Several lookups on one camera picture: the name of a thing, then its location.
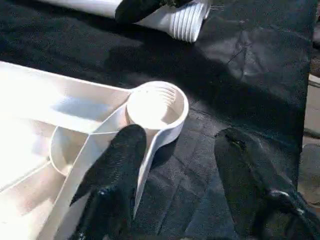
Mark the black work mat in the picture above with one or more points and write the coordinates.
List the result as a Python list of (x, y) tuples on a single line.
[(240, 75)]

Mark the white plastic table leg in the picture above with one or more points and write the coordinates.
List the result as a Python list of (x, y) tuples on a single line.
[(170, 19)]

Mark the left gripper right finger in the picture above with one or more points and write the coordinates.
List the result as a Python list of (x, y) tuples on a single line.
[(260, 200)]

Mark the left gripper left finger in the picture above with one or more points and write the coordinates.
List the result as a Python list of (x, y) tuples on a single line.
[(112, 190)]

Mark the white plastic children's table top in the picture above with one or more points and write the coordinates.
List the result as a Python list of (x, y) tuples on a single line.
[(60, 115)]

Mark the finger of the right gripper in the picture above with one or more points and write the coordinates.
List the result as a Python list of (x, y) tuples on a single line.
[(145, 7)]

